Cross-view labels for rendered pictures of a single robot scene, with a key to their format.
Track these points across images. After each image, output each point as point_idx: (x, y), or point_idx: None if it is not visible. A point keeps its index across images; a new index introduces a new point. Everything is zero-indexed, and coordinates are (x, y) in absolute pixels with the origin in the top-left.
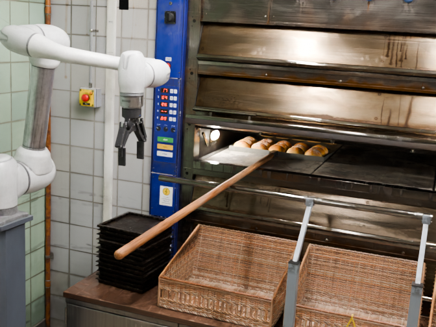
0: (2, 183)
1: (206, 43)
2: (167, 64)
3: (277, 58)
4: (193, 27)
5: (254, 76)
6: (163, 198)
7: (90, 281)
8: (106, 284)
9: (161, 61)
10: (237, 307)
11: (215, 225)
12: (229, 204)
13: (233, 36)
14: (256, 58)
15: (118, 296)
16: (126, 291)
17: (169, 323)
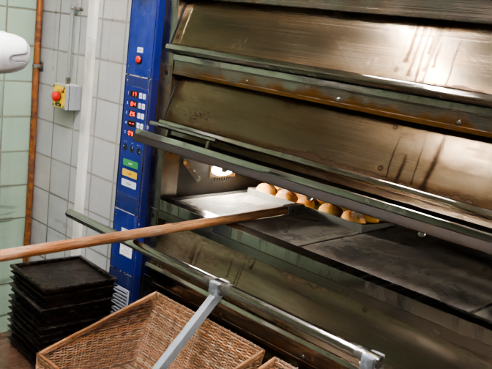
0: None
1: (183, 28)
2: (19, 41)
3: (257, 56)
4: (172, 6)
5: (232, 82)
6: (123, 245)
7: (3, 337)
8: (15, 347)
9: (9, 35)
10: None
11: (176, 297)
12: None
13: (215, 20)
14: (230, 53)
15: (6, 367)
16: (25, 363)
17: None
